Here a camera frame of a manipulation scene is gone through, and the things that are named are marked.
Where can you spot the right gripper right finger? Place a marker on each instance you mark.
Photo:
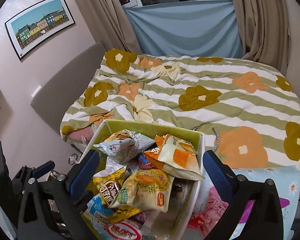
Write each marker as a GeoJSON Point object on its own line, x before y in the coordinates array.
{"type": "Point", "coordinates": [221, 175]}

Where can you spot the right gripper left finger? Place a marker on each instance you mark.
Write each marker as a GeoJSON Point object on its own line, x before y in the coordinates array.
{"type": "Point", "coordinates": [81, 174]}

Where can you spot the gold cocoa pillow snack bag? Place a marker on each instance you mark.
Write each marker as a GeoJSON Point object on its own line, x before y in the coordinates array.
{"type": "Point", "coordinates": [110, 185]}

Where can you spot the pink rice snack bag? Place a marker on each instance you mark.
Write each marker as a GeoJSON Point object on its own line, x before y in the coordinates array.
{"type": "Point", "coordinates": [206, 220]}

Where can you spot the blue white snack bag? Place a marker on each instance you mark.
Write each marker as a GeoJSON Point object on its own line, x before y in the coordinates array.
{"type": "Point", "coordinates": [97, 213]}

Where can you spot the silver white snack bag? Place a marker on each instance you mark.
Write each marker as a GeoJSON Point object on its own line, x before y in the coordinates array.
{"type": "Point", "coordinates": [124, 145]}

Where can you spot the yellow orange snack bag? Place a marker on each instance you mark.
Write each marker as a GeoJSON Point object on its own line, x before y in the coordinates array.
{"type": "Point", "coordinates": [176, 157]}

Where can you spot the purple snack bag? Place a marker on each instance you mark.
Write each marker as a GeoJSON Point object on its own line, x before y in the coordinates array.
{"type": "Point", "coordinates": [270, 207]}

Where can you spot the dark blue red snack bag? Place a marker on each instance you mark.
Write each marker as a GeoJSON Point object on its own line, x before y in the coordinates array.
{"type": "Point", "coordinates": [145, 162]}

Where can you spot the green cardboard box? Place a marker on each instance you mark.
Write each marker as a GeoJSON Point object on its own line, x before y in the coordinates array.
{"type": "Point", "coordinates": [197, 139]}

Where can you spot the red white snack bag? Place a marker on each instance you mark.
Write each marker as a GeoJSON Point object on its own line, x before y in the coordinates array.
{"type": "Point", "coordinates": [126, 229]}

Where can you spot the pale yellow green snack bag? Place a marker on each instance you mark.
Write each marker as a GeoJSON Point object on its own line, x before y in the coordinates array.
{"type": "Point", "coordinates": [145, 190]}

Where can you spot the pink pillow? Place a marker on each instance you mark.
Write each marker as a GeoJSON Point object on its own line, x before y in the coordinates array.
{"type": "Point", "coordinates": [82, 136]}

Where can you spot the floral striped bed blanket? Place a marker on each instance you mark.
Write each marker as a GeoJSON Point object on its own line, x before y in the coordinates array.
{"type": "Point", "coordinates": [247, 110]}

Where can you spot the grey headboard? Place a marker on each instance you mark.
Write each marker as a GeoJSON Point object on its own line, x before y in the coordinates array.
{"type": "Point", "coordinates": [66, 86]}

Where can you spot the blue cloth under window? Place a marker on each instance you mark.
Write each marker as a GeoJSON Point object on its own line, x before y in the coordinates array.
{"type": "Point", "coordinates": [192, 28]}

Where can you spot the framed houses picture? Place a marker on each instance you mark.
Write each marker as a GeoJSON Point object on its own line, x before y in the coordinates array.
{"type": "Point", "coordinates": [35, 24]}

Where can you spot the left beige curtain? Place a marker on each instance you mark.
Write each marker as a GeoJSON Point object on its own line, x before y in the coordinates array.
{"type": "Point", "coordinates": [109, 24]}

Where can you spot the beige curtain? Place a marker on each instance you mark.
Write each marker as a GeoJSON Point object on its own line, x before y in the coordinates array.
{"type": "Point", "coordinates": [109, 24]}
{"type": "Point", "coordinates": [264, 31]}

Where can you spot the right beige curtain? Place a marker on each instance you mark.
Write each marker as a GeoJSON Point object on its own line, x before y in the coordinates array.
{"type": "Point", "coordinates": [264, 31]}

